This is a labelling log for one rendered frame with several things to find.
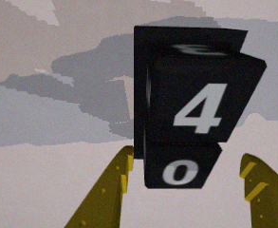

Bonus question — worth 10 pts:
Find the black cube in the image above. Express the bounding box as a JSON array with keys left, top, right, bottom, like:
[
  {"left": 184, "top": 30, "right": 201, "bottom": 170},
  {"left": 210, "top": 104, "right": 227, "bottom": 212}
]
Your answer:
[
  {"left": 145, "top": 43, "right": 267, "bottom": 143},
  {"left": 143, "top": 111, "right": 222, "bottom": 189}
]

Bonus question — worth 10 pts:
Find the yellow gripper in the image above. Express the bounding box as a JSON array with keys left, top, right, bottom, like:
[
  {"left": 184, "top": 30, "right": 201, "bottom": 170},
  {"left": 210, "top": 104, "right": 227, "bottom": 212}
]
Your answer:
[{"left": 65, "top": 145, "right": 278, "bottom": 228}]

